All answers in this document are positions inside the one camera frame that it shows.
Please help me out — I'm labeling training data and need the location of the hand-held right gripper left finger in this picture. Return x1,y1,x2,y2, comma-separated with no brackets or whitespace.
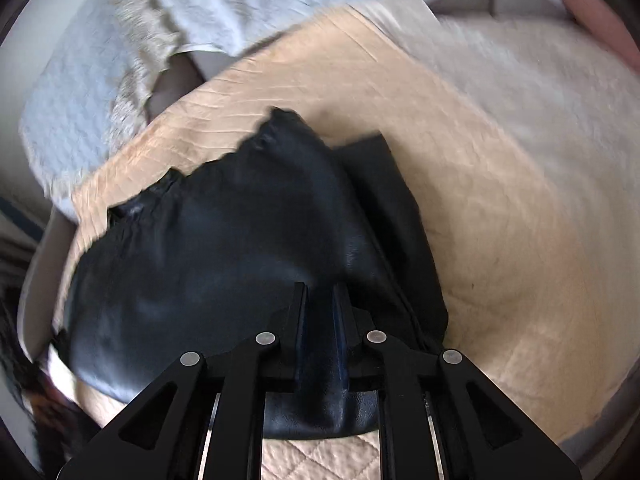
57,282,308,480

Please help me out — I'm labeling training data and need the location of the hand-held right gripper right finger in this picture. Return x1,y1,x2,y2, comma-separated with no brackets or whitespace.
332,282,583,480

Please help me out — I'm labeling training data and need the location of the black leather jacket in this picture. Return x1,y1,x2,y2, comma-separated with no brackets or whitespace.
52,106,449,438

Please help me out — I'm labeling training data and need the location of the beige quilted mat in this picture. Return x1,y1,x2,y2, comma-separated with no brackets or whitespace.
50,2,621,480

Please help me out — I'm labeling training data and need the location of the pink cushion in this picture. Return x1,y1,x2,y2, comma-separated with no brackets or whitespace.
552,0,640,68

